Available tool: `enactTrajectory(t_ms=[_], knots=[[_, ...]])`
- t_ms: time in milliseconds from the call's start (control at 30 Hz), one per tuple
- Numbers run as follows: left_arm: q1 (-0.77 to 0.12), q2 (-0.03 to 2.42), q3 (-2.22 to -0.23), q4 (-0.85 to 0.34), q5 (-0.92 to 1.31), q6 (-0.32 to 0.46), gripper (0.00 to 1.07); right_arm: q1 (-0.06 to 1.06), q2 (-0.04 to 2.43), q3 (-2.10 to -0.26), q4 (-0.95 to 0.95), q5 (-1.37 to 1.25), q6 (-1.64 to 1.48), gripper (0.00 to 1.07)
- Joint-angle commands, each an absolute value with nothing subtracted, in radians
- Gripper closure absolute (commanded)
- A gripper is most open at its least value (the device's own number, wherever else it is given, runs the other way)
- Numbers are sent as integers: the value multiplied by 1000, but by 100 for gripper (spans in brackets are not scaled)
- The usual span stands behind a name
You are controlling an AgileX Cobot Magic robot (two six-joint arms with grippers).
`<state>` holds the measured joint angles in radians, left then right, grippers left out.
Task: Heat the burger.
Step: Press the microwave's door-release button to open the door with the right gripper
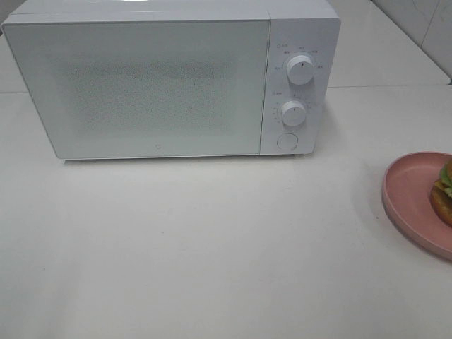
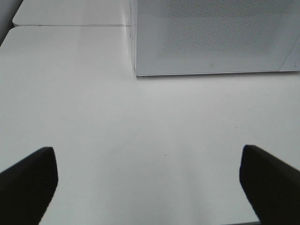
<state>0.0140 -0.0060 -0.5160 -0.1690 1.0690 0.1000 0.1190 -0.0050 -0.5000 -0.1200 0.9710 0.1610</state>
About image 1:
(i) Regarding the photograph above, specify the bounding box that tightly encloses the round white door button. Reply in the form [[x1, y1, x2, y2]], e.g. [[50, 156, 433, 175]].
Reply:
[[277, 133, 298, 152]]

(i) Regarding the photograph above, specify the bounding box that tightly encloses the pink round plate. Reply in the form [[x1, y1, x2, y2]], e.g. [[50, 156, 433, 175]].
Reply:
[[381, 152, 451, 261]]

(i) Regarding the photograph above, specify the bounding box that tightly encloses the burger with lettuce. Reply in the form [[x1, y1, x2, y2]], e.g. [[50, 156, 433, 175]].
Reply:
[[430, 160, 452, 226]]

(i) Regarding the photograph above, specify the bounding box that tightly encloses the white microwave door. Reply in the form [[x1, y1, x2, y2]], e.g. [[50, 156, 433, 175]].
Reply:
[[4, 20, 269, 160]]

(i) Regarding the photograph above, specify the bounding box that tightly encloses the white lower timer knob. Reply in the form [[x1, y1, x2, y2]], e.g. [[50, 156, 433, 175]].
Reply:
[[280, 100, 307, 127]]

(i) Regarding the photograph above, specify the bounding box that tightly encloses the white upper power knob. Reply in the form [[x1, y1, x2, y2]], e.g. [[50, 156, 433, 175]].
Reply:
[[285, 53, 316, 85]]

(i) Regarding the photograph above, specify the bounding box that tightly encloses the white microwave oven body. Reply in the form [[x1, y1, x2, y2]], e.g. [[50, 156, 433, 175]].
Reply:
[[1, 1, 341, 155]]

